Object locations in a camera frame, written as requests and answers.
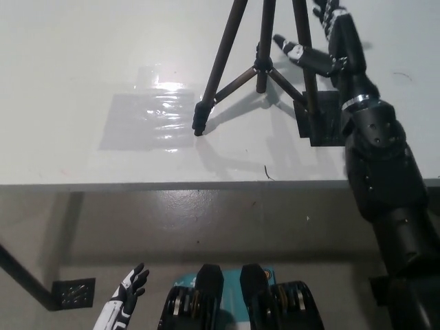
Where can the black tape patch on table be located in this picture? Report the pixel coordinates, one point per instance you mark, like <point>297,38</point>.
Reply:
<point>326,117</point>

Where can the bronze and black camera tripod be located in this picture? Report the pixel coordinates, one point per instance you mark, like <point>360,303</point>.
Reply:
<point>266,34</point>

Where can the clear tape patch on table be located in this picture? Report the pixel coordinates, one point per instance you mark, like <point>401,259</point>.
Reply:
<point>137,120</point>

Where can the thin curved dark thread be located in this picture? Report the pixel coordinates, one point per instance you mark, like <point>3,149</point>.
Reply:
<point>404,76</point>

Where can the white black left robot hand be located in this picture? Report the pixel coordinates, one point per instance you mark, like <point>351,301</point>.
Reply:
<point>129,292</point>

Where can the black metal table leg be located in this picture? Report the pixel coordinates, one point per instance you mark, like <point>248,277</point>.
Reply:
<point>24,275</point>

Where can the small dark twig scrap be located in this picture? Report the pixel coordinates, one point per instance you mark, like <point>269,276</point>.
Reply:
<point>269,174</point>

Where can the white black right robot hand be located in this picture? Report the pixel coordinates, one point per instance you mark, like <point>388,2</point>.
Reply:
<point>347,51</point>

